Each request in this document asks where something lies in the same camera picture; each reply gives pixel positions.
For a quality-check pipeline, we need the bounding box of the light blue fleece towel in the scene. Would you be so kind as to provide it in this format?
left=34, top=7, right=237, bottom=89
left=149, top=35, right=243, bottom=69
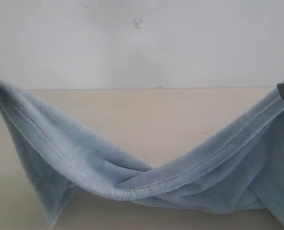
left=0, top=81, right=284, bottom=226

